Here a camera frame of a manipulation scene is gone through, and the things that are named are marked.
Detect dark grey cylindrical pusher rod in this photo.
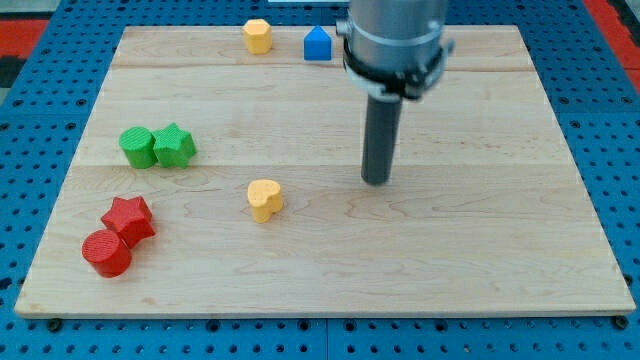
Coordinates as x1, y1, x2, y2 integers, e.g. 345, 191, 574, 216
361, 96, 402, 186

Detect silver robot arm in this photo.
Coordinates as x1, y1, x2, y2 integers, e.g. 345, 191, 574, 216
336, 0, 455, 186

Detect yellow heart block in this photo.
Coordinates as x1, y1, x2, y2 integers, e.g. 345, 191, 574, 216
247, 179, 284, 223

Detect green star block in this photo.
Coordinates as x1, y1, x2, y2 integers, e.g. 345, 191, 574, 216
152, 123, 197, 168

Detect red star block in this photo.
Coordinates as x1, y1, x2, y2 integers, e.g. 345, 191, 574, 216
101, 196, 155, 249

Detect blue house-shaped block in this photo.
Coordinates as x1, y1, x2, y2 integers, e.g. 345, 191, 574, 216
303, 26, 333, 61

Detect yellow hexagon block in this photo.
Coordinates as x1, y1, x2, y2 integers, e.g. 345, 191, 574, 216
242, 19, 273, 55

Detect light wooden board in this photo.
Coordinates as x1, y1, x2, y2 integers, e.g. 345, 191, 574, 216
15, 25, 636, 319

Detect green cylinder block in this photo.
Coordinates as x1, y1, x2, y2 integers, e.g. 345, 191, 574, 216
119, 126, 157, 169

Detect red cylinder block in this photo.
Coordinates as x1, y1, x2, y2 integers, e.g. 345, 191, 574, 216
81, 229, 132, 278

